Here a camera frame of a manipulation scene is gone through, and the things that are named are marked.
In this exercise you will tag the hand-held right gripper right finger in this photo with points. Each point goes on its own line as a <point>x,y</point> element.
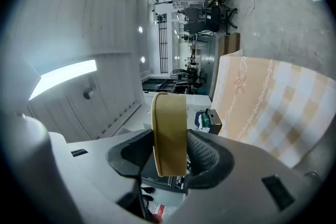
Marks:
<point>236,186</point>

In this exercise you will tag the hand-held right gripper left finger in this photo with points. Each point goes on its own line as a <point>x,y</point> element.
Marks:
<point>89,165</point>

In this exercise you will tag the tan round container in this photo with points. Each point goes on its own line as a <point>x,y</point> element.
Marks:
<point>169,136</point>

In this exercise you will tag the black box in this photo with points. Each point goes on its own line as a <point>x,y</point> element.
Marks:
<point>214,118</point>

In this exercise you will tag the grey ceiling dome sensor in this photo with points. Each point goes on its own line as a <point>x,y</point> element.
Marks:
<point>88,93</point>

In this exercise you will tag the blue and green tissue box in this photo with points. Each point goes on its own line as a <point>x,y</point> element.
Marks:
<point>201,120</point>

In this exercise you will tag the red and white packet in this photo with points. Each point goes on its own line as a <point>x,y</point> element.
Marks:
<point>158,209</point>

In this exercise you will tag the table with orange checkered cloth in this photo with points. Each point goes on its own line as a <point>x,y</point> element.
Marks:
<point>283,112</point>

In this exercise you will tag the long fluorescent ceiling light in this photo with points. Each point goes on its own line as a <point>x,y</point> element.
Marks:
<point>63,73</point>

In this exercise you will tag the round ceiling spotlight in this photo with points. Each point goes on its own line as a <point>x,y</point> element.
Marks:
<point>140,29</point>
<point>143,59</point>

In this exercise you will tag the black standing fan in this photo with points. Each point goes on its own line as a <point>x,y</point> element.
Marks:
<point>176,74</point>

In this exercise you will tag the black grid rack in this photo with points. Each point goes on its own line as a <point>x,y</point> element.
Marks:
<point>162,44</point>

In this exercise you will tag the wooden board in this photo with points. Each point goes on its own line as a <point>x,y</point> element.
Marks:
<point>231,43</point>

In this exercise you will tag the black office chair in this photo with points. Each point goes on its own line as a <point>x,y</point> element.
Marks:
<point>214,18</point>

